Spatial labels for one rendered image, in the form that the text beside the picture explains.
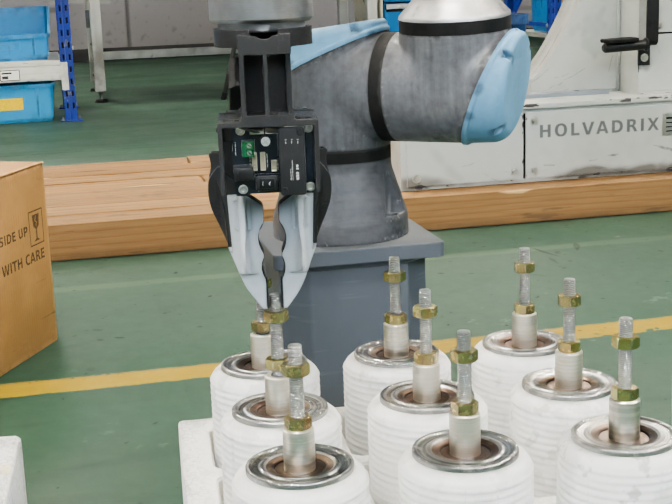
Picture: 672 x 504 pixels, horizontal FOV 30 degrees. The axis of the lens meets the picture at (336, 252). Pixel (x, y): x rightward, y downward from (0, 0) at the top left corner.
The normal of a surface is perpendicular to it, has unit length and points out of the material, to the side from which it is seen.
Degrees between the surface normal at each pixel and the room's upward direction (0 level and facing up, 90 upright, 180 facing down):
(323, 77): 87
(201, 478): 0
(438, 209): 90
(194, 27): 90
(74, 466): 0
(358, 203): 72
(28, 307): 90
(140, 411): 0
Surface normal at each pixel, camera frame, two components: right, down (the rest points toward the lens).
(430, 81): -0.45, 0.25
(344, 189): 0.03, -0.08
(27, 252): 0.97, 0.02
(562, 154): 0.22, 0.21
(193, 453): -0.04, -0.97
